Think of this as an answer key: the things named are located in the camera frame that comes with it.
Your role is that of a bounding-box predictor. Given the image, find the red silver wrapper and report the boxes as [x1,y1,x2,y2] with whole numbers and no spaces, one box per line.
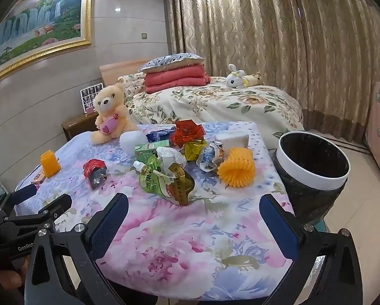
[83,159,107,190]

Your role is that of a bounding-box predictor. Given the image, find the green spout drink pouch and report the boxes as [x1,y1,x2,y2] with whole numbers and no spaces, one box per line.
[134,154,173,201]

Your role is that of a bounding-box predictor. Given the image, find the white foam net sleeve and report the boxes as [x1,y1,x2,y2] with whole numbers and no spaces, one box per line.
[119,130,148,156]

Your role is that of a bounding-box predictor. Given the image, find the green drink carton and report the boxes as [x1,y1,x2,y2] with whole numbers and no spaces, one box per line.
[134,140,170,163]

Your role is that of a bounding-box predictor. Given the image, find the large orange foam net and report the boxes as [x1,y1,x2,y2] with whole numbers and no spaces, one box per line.
[217,147,256,188]

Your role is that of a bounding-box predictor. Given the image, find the white plastic bag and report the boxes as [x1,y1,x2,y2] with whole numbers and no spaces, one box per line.
[156,147,186,176]

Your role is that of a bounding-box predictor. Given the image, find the gold brown foil packet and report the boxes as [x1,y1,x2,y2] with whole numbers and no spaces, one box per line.
[158,163,195,206]

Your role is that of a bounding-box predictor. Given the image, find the blue plastic wrapper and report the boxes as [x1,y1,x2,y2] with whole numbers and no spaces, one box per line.
[146,127,175,143]

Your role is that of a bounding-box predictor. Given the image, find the blue white wrapper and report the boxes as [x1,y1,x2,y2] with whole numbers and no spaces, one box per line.
[196,141,225,173]

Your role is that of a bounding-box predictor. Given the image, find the yellow foil wrapper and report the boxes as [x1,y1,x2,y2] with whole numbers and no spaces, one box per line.
[181,139,207,162]

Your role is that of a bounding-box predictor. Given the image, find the red foil snack bag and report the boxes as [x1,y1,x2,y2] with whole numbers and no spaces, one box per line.
[170,119,205,148]

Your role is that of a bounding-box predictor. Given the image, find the black white trash bin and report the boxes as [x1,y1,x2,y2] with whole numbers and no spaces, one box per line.
[272,131,351,224]

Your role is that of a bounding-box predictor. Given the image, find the person's left hand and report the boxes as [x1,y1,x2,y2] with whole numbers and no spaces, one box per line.
[0,256,29,291]

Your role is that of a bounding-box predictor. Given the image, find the wooden nightstand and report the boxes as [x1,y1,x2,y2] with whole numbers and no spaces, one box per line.
[61,112,98,141]

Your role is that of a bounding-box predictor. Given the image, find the pink blue floral quilt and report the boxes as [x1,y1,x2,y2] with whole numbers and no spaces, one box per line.
[16,122,292,301]

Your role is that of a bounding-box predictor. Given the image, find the peach teddy bear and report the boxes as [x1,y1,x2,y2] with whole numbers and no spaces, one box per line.
[91,83,138,145]

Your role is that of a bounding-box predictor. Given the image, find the wooden headboard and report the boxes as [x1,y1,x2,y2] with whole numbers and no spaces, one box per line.
[100,60,148,86]

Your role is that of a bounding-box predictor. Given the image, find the floral pillow by headboard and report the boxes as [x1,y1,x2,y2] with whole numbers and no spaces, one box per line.
[117,72,145,96]

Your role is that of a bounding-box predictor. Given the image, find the floral cream duvet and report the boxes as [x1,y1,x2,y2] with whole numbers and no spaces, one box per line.
[125,77,304,149]

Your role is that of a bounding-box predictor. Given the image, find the framed landscape painting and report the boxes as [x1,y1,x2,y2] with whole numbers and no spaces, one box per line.
[0,0,91,79]

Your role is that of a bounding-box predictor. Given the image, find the tan small plush toy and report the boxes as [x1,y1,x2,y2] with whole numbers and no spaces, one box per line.
[244,73,264,87]

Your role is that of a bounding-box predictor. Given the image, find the blue patterned pillow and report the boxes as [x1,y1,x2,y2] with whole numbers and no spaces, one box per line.
[138,52,204,74]

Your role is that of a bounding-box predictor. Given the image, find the folded red blanket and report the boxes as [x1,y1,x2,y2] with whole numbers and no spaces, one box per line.
[144,64,210,94]

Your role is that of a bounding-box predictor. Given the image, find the white bunny plush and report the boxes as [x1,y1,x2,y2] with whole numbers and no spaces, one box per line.
[226,64,246,88]

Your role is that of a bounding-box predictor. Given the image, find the beige patterned curtain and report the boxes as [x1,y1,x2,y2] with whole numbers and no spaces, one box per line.
[164,0,380,142]

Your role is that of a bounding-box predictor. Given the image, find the photo collage frame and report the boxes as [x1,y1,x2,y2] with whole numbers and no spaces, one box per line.
[80,83,104,114]

